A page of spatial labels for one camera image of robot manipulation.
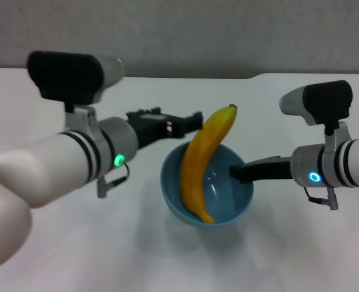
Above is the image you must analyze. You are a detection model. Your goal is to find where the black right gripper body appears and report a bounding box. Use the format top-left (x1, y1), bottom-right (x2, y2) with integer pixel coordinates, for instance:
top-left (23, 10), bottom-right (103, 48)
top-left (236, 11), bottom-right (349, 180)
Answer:
top-left (245, 156), bottom-right (294, 184)

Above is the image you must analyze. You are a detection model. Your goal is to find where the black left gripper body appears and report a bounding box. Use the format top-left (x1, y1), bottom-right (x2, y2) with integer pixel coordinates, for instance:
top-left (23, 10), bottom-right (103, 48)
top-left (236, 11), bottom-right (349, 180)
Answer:
top-left (125, 106), bottom-right (175, 150)

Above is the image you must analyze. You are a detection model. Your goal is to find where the blue bowl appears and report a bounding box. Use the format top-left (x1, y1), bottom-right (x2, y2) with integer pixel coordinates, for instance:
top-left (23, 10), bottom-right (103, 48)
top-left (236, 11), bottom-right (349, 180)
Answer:
top-left (160, 141), bottom-right (255, 230)

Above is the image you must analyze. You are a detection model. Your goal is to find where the yellow banana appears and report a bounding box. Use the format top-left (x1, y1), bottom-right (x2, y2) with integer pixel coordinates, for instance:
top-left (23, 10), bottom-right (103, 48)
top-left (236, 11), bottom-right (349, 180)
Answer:
top-left (179, 103), bottom-right (239, 225)

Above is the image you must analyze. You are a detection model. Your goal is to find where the right wrist cable with plug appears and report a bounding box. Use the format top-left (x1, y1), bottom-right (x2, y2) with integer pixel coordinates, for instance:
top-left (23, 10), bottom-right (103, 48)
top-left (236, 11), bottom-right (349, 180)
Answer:
top-left (303, 186), bottom-right (340, 211)

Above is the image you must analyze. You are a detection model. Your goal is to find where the wrist cable with plug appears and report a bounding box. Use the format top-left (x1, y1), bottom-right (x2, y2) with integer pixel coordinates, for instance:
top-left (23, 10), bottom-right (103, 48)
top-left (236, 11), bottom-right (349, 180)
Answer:
top-left (303, 186), bottom-right (340, 211)
top-left (96, 163), bottom-right (130, 199)

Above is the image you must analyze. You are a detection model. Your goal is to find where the left wrist cable with plug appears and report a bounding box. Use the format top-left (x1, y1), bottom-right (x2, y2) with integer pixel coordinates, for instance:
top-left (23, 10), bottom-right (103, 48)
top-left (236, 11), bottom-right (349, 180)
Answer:
top-left (96, 163), bottom-right (130, 199)

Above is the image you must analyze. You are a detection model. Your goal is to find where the silver left camera bracket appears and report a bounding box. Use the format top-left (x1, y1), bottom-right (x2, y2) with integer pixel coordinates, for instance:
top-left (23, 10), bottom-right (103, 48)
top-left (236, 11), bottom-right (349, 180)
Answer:
top-left (64, 104), bottom-right (103, 144)

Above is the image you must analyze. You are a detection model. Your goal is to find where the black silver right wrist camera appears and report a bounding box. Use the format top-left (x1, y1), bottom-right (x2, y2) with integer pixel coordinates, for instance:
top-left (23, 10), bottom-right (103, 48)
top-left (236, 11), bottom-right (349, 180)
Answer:
top-left (279, 80), bottom-right (354, 127)

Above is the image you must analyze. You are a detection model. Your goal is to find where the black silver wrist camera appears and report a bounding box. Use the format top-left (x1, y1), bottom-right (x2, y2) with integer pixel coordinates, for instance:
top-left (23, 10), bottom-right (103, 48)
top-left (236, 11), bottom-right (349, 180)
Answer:
top-left (279, 80), bottom-right (354, 127)
top-left (26, 50), bottom-right (127, 106)

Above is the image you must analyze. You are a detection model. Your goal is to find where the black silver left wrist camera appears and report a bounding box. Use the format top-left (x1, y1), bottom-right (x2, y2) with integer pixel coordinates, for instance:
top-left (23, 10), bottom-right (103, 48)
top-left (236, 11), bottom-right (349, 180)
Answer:
top-left (26, 50), bottom-right (127, 106)

